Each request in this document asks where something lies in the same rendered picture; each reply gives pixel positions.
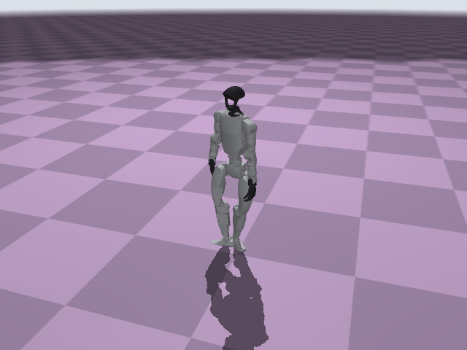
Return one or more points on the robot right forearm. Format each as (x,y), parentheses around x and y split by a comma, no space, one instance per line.
(213,151)

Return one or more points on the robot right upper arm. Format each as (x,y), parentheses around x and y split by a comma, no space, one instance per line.
(216,137)

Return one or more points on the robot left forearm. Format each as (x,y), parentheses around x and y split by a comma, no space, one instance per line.
(251,168)

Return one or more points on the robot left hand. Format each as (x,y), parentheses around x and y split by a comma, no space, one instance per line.
(251,191)

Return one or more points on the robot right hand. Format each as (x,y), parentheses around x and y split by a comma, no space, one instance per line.
(212,165)

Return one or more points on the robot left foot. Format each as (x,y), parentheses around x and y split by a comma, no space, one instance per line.
(238,244)

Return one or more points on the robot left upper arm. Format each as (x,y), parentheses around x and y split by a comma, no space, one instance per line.
(250,128)

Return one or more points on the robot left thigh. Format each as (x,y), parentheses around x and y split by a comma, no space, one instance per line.
(243,207)

